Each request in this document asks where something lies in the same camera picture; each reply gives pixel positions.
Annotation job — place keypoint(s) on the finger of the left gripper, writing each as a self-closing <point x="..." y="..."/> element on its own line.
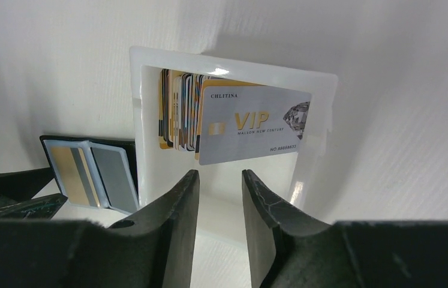
<point x="23" y="185"/>

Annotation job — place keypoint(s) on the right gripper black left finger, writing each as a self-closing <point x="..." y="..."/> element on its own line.
<point x="152" y="247"/>

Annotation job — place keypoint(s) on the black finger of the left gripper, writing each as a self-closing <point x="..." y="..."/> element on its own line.
<point x="39" y="208"/>

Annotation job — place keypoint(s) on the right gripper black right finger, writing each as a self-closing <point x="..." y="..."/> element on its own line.
<point x="289" y="248"/>

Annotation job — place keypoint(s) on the gold credit card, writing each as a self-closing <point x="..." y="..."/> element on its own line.
<point x="74" y="176"/>

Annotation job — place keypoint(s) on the black leather card holder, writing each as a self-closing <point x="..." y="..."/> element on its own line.
<point x="93" y="172"/>

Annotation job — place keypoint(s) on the dark glossy credit card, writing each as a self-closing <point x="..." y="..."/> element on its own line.
<point x="114" y="169"/>

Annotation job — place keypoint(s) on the silver VIP card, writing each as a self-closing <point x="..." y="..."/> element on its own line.
<point x="244" y="122"/>

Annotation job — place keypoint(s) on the stack of cards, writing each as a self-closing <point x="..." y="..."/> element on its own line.
<point x="180" y="108"/>

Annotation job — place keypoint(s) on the white plastic bin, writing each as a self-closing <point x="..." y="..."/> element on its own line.
<point x="220" y="213"/>

